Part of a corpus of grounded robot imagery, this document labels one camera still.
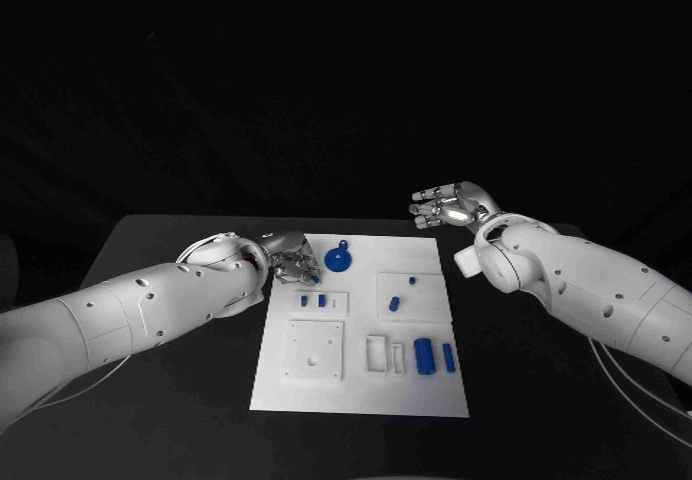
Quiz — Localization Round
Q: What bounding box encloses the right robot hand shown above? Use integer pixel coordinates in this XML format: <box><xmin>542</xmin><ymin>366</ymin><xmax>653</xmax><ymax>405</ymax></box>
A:
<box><xmin>406</xmin><ymin>180</ymin><xmax>504</xmax><ymax>231</ymax></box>

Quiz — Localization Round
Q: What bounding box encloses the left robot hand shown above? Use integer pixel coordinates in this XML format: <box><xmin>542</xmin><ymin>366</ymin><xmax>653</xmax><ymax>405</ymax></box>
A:
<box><xmin>256</xmin><ymin>230</ymin><xmax>321</xmax><ymax>288</ymax></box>

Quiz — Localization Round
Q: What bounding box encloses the white task board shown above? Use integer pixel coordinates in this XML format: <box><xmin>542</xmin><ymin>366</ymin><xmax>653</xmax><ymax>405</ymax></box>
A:
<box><xmin>248</xmin><ymin>232</ymin><xmax>471</xmax><ymax>419</ymax></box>

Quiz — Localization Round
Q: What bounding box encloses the blue gear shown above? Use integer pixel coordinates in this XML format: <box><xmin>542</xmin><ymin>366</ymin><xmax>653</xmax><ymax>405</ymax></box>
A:
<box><xmin>323</xmin><ymin>239</ymin><xmax>356</xmax><ymax>273</ymax></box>

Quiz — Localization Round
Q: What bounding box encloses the blue thick cylinder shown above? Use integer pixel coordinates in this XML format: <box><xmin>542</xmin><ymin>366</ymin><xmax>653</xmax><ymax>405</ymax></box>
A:
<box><xmin>412</xmin><ymin>337</ymin><xmax>438</xmax><ymax>376</ymax></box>

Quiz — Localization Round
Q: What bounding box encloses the white cable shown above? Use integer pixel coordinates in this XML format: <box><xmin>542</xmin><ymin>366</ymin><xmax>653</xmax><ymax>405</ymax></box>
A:
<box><xmin>586</xmin><ymin>336</ymin><xmax>692</xmax><ymax>449</ymax></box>
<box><xmin>20</xmin><ymin>352</ymin><xmax>134</xmax><ymax>414</ymax></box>
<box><xmin>174</xmin><ymin>231</ymin><xmax>242</xmax><ymax>266</ymax></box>
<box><xmin>598</xmin><ymin>340</ymin><xmax>692</xmax><ymax>419</ymax></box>

